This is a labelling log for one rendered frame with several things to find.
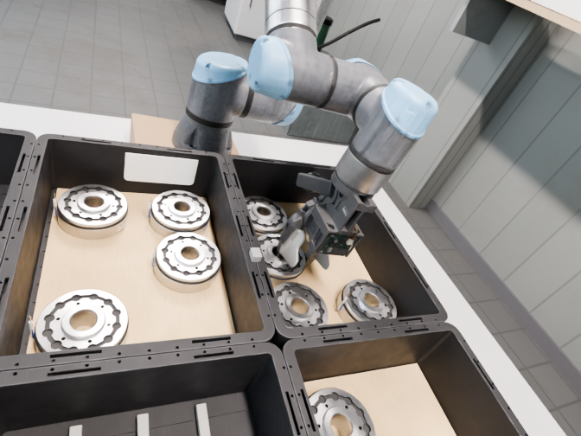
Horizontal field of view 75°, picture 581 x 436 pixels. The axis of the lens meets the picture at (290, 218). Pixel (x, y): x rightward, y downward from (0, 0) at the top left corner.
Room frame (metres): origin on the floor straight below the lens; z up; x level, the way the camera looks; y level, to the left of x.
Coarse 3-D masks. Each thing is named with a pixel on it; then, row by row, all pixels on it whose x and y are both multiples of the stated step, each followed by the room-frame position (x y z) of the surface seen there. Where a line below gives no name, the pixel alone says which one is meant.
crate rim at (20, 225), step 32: (32, 160) 0.39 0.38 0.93; (224, 160) 0.59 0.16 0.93; (32, 192) 0.33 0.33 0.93; (0, 288) 0.20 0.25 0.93; (256, 288) 0.35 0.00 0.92; (0, 320) 0.17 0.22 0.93; (64, 352) 0.17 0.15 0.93; (96, 352) 0.18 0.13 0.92; (128, 352) 0.19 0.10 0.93; (160, 352) 0.21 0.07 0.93
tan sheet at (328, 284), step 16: (288, 208) 0.67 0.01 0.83; (336, 256) 0.59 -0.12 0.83; (352, 256) 0.61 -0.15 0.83; (304, 272) 0.51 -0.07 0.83; (320, 272) 0.53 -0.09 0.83; (336, 272) 0.55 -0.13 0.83; (352, 272) 0.56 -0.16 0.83; (320, 288) 0.49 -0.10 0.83; (336, 288) 0.51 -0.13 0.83; (336, 320) 0.44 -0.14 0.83
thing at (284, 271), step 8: (264, 240) 0.51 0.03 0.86; (272, 240) 0.52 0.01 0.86; (264, 248) 0.49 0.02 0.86; (264, 256) 0.47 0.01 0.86; (304, 256) 0.52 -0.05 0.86; (272, 264) 0.46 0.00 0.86; (280, 264) 0.47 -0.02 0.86; (288, 264) 0.48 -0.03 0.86; (304, 264) 0.50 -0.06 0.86; (272, 272) 0.45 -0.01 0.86; (280, 272) 0.45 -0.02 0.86; (288, 272) 0.46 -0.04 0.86; (296, 272) 0.47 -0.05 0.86
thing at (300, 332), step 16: (240, 160) 0.62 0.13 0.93; (256, 160) 0.64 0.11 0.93; (272, 160) 0.67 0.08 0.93; (240, 192) 0.52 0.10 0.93; (240, 208) 0.48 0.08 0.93; (384, 224) 0.62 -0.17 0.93; (256, 240) 0.43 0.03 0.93; (416, 272) 0.52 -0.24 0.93; (272, 288) 0.35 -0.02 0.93; (272, 304) 0.33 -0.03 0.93; (432, 304) 0.47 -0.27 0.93; (272, 320) 0.31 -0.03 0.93; (368, 320) 0.37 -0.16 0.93; (384, 320) 0.38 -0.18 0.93; (400, 320) 0.40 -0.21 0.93; (416, 320) 0.41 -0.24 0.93; (432, 320) 0.43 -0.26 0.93; (288, 336) 0.29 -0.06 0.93; (304, 336) 0.30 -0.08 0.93
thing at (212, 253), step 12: (168, 240) 0.42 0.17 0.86; (180, 240) 0.43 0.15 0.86; (192, 240) 0.44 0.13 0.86; (204, 240) 0.45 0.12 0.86; (156, 252) 0.39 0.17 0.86; (168, 252) 0.39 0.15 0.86; (216, 252) 0.44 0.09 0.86; (168, 264) 0.37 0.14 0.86; (180, 264) 0.38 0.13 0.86; (204, 264) 0.40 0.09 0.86; (216, 264) 0.41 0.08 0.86; (180, 276) 0.36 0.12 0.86; (192, 276) 0.37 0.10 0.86; (204, 276) 0.38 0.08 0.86
